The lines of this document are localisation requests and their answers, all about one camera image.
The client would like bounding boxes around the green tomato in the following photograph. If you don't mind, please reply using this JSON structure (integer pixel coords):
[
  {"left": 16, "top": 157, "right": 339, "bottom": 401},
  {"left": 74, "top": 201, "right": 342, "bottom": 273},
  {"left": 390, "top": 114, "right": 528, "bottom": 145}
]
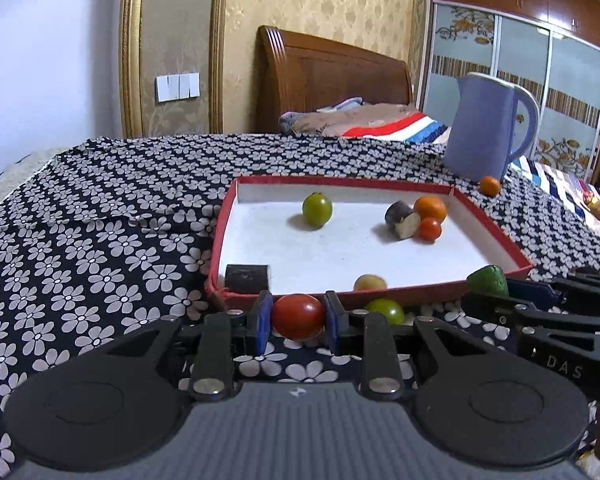
[
  {"left": 301, "top": 192, "right": 333, "bottom": 230},
  {"left": 364, "top": 298, "right": 406, "bottom": 326}
]

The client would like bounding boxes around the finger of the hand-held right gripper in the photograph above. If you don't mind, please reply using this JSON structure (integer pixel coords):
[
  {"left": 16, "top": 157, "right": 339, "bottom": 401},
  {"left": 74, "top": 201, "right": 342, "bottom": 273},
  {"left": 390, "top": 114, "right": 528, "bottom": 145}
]
[
  {"left": 505, "top": 259, "right": 600, "bottom": 307},
  {"left": 461, "top": 294, "right": 600, "bottom": 335}
]

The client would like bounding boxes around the green cucumber piece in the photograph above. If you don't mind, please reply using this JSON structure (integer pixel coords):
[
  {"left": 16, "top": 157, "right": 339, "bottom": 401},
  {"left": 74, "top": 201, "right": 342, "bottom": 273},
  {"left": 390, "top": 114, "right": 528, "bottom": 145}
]
[{"left": 466, "top": 264, "right": 510, "bottom": 298}]

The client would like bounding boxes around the wooden wardrobe with glass doors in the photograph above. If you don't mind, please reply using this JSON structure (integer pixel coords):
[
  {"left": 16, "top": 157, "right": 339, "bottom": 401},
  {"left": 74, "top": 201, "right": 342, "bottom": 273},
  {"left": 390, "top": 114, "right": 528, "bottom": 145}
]
[{"left": 412, "top": 0, "right": 600, "bottom": 186}]

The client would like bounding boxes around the red cardboard tray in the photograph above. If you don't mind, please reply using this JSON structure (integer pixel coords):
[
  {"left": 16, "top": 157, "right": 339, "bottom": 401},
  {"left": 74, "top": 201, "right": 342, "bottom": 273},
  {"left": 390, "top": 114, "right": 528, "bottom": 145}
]
[{"left": 204, "top": 175, "right": 535, "bottom": 313}]

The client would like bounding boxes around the gold wall moulding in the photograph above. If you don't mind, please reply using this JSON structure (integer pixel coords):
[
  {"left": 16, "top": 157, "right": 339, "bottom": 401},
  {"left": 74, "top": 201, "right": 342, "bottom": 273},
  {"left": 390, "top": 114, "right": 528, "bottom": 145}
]
[
  {"left": 119, "top": 0, "right": 148, "bottom": 138},
  {"left": 209, "top": 0, "right": 229, "bottom": 133}
]

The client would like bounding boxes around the red cherry tomato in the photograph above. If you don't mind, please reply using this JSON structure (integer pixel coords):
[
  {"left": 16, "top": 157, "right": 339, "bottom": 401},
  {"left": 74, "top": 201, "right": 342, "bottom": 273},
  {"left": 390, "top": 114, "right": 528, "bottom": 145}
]
[
  {"left": 417, "top": 217, "right": 442, "bottom": 243},
  {"left": 271, "top": 293, "right": 326, "bottom": 341}
]

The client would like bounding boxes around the blue pitcher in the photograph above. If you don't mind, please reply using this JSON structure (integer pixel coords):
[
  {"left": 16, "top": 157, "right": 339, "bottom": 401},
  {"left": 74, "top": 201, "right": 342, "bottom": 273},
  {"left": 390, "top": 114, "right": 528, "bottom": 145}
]
[{"left": 442, "top": 72, "right": 541, "bottom": 183}]

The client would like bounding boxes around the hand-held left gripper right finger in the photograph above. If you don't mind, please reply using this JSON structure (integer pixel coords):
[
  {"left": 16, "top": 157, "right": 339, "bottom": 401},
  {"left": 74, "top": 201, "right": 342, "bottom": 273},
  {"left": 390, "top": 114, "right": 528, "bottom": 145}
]
[{"left": 324, "top": 291, "right": 503, "bottom": 402}]

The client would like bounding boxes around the black floral tablecloth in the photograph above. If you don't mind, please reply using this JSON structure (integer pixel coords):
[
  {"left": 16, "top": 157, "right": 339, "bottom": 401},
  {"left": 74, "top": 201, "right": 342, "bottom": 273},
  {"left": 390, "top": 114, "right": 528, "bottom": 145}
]
[{"left": 0, "top": 132, "right": 600, "bottom": 480}]

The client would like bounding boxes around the orange tangerine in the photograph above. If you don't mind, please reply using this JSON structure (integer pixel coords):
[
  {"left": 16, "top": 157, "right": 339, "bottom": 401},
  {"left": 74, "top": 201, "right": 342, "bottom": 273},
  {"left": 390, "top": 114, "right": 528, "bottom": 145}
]
[{"left": 413, "top": 196, "right": 448, "bottom": 226}]

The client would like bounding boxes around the blue striped bedsheet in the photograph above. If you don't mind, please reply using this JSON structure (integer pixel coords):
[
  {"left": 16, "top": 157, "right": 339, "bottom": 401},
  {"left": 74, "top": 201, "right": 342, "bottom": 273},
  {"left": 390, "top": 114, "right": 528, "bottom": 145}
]
[{"left": 510, "top": 155, "right": 600, "bottom": 226}]

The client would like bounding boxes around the brown longan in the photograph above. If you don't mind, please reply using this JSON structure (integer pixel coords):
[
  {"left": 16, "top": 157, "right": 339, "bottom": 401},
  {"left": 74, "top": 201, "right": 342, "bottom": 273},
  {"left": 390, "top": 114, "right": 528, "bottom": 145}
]
[{"left": 353, "top": 273, "right": 388, "bottom": 292}]

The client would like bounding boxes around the wooden headboard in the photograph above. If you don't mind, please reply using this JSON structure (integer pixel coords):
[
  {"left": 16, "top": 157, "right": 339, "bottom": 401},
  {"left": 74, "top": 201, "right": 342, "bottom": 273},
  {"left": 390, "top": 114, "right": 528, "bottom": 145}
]
[{"left": 256, "top": 25, "right": 415, "bottom": 133}]

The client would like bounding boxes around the beige textured cloth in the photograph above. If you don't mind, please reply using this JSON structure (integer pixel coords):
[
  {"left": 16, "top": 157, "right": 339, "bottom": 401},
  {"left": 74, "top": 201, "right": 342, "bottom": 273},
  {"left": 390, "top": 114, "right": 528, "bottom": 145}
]
[{"left": 0, "top": 147, "right": 63, "bottom": 191}]

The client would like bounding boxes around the white wall switch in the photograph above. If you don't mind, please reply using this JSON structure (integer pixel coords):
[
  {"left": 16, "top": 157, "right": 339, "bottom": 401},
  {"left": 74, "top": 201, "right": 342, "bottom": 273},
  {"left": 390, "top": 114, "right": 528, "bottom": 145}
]
[{"left": 155, "top": 72, "right": 200, "bottom": 103}]

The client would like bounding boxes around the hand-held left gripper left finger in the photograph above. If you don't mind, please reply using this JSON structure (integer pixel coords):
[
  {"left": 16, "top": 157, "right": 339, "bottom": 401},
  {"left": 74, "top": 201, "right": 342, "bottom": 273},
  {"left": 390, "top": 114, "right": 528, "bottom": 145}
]
[{"left": 97, "top": 291, "right": 274, "bottom": 402}]

